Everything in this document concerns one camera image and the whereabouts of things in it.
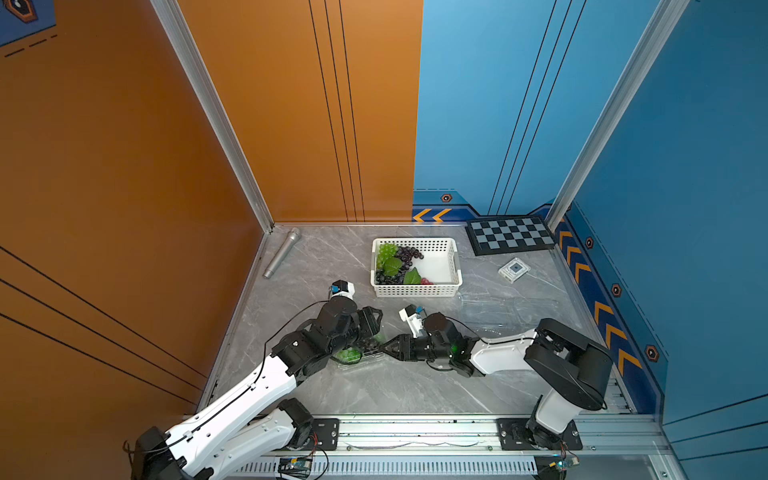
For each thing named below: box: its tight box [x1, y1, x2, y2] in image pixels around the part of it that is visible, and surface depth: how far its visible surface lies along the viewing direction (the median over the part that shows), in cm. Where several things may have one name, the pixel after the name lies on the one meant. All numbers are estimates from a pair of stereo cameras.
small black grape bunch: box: [375, 269, 404, 285], surface depth 100 cm
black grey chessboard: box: [464, 215, 556, 257], surface depth 114 cm
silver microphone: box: [263, 227, 302, 279], surface depth 112 cm
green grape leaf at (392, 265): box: [383, 257, 403, 276], surface depth 101 cm
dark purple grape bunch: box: [396, 246, 424, 270], surface depth 107 cm
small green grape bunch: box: [377, 243, 398, 269], surface depth 107 cm
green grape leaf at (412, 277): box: [403, 267, 422, 285], surface depth 98 cm
